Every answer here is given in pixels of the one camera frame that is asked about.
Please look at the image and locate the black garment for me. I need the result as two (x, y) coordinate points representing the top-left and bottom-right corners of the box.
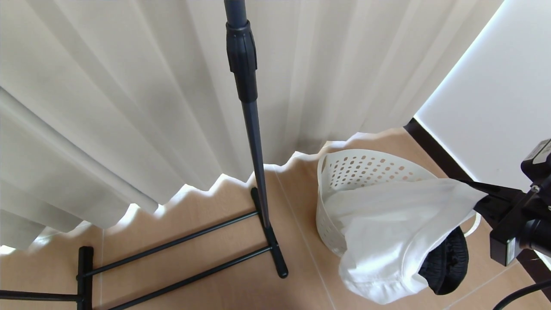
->
(418, 226), (470, 296)

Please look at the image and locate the white printed shirt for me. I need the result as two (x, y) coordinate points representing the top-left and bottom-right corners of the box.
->
(324, 178), (488, 305)

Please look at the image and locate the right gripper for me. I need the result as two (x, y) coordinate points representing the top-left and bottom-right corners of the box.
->
(458, 180), (551, 266)

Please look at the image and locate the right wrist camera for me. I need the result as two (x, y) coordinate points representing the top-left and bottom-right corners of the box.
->
(520, 139), (551, 190)

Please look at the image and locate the black clothes rack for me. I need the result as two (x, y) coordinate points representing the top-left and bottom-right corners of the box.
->
(0, 0), (289, 310)

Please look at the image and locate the beige curtain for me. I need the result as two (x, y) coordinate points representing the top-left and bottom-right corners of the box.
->
(0, 0), (504, 251)

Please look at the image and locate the white laundry basket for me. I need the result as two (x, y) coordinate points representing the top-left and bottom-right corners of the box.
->
(316, 149), (482, 258)

